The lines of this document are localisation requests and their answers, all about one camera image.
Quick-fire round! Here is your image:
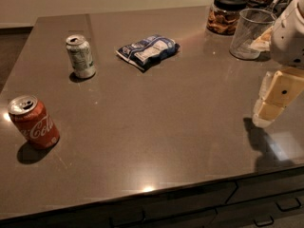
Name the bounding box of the blue white snack bag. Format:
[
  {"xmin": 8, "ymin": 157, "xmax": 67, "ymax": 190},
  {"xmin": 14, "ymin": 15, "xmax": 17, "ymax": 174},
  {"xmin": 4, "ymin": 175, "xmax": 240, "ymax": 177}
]
[{"xmin": 116, "ymin": 34, "xmax": 180, "ymax": 71}]

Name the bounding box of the glass jar with black lid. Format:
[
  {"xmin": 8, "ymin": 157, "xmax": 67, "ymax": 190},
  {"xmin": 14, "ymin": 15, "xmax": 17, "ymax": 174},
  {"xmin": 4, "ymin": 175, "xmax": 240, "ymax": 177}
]
[{"xmin": 206, "ymin": 0, "xmax": 248, "ymax": 35}]

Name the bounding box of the dark drawer handle lower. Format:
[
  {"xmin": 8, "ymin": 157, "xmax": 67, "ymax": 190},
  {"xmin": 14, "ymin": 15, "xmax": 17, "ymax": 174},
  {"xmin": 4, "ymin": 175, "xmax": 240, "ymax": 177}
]
[{"xmin": 254, "ymin": 216, "xmax": 275, "ymax": 228}]

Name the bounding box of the clear plastic cup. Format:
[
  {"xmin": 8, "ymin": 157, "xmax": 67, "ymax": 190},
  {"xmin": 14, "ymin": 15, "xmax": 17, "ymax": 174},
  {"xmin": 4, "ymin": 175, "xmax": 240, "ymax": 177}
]
[{"xmin": 229, "ymin": 9, "xmax": 276, "ymax": 60}]

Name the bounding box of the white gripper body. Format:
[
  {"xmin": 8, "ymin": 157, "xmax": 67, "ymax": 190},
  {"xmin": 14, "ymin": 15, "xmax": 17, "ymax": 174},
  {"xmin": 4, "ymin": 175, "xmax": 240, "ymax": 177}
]
[{"xmin": 270, "ymin": 7, "xmax": 304, "ymax": 68}]

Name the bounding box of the dark drawer handle right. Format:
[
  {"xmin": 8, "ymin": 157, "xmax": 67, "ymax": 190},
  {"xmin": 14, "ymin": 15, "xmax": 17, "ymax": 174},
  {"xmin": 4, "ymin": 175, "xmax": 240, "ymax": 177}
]
[{"xmin": 275, "ymin": 198, "xmax": 302, "ymax": 212}]

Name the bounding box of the green white 7up can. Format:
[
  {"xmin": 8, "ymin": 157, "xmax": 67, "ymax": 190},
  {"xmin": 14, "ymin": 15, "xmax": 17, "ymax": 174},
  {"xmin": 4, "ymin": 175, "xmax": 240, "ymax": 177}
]
[{"xmin": 66, "ymin": 34, "xmax": 96, "ymax": 79}]

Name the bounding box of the dark drawer handle left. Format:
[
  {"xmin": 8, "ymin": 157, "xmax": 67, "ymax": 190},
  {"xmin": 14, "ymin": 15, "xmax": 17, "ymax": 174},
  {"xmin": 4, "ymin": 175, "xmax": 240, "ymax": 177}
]
[{"xmin": 110, "ymin": 208, "xmax": 145, "ymax": 227}]

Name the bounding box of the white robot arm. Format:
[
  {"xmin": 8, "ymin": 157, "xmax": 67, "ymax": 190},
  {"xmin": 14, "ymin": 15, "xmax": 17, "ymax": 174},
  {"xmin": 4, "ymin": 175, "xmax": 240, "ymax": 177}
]
[{"xmin": 250, "ymin": 0, "xmax": 304, "ymax": 128}]

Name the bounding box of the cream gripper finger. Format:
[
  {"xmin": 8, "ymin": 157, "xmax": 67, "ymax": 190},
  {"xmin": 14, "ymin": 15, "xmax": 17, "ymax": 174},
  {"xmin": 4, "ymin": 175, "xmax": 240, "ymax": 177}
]
[{"xmin": 252, "ymin": 67, "xmax": 304, "ymax": 128}]

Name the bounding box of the red Coca-Cola can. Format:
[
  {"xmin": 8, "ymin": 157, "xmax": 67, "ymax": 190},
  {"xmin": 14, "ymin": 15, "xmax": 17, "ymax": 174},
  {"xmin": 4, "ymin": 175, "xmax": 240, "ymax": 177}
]
[{"xmin": 8, "ymin": 95, "xmax": 60, "ymax": 149}]

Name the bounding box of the dark drawer handle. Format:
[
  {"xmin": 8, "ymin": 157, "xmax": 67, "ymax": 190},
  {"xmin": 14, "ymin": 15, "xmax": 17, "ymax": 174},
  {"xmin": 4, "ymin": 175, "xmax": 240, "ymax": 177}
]
[
  {"xmin": 254, "ymin": 216, "xmax": 275, "ymax": 228},
  {"xmin": 110, "ymin": 208, "xmax": 145, "ymax": 227},
  {"xmin": 275, "ymin": 198, "xmax": 302, "ymax": 212}
]

